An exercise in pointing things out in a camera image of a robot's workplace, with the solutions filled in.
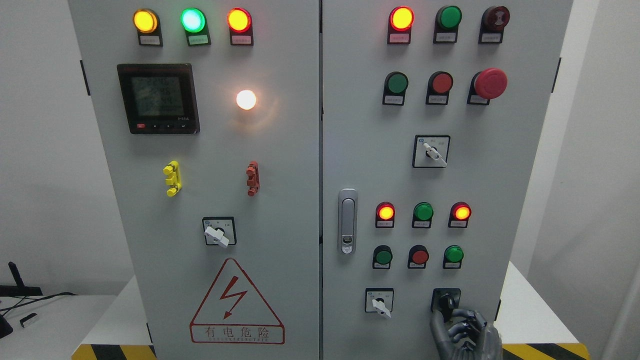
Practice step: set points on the red indicator light door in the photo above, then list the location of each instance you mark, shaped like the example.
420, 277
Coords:
240, 25
400, 23

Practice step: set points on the red indicator light left door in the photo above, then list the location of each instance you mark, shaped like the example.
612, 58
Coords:
240, 25

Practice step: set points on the white selector switch upper right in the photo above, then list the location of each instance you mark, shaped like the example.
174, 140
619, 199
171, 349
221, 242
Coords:
430, 151

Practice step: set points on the green push button upper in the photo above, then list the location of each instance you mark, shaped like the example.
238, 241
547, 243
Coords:
395, 87

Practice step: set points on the dark red buzzer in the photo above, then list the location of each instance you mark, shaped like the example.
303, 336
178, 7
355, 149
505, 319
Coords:
492, 25

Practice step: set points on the grey electrical control cabinet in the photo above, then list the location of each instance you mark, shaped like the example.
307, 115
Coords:
318, 69

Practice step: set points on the green indicator light top right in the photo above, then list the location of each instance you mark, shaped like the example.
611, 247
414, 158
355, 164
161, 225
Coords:
447, 21

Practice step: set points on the yellow black hazard tape right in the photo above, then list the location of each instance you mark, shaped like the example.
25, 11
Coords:
545, 351

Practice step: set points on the green push button lower right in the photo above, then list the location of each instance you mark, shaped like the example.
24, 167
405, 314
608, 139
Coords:
453, 257

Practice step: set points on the green lit indicator light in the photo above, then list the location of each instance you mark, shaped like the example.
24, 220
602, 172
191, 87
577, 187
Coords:
195, 25

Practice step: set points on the red high voltage warning sticker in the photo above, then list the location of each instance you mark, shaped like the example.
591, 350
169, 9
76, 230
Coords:
235, 312

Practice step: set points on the red lit indicator middle left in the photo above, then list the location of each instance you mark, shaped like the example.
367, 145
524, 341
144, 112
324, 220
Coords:
384, 215

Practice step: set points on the red indicator middle right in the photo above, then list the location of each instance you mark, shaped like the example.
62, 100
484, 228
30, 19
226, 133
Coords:
459, 215

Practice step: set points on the white glowing lamp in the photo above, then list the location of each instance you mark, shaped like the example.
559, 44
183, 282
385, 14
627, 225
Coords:
246, 99

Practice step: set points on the black router with antenna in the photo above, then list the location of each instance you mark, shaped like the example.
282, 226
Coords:
19, 289

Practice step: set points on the small black white usb dongle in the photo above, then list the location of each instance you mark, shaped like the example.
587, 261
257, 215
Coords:
28, 319

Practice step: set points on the yellow black hazard tape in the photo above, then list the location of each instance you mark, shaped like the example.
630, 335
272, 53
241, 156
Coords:
545, 351
114, 352

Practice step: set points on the red push button lower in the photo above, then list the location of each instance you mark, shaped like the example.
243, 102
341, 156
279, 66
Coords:
418, 257

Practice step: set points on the red push button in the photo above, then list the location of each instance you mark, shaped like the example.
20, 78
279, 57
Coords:
418, 257
438, 88

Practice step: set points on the red push button upper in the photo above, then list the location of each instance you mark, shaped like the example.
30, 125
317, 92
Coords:
438, 88

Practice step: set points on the red indicator light right door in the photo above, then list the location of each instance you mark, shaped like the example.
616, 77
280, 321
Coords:
400, 23

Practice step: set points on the green push button lower left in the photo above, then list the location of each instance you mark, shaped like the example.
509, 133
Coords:
382, 257

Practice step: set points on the white selector switch left door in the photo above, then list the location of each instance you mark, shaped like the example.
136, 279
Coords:
219, 231

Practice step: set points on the white selector switch lower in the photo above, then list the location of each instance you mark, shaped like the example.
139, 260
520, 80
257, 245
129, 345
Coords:
380, 301

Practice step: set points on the silver door handle lock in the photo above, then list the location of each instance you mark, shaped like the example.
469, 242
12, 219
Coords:
347, 220

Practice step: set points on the yellow black hazard tape left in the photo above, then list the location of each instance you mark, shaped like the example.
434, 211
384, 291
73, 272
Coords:
114, 352

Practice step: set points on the red emergency stop button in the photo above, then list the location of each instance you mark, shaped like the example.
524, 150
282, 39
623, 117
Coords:
487, 85

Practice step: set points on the white selector switch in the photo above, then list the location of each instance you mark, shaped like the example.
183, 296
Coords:
380, 301
430, 151

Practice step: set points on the black digital power meter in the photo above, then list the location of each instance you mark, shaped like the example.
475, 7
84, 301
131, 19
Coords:
159, 98

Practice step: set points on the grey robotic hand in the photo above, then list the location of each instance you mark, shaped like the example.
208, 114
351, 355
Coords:
472, 338

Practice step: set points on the black rotary knob switch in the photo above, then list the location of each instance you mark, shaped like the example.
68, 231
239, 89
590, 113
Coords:
445, 300

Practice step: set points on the green push button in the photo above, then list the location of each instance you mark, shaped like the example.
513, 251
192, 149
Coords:
382, 257
453, 257
395, 87

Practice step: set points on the green indicator middle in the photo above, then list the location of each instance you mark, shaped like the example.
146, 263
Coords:
423, 214

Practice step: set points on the yellow indicator light top left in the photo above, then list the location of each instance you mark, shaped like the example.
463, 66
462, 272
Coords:
148, 27

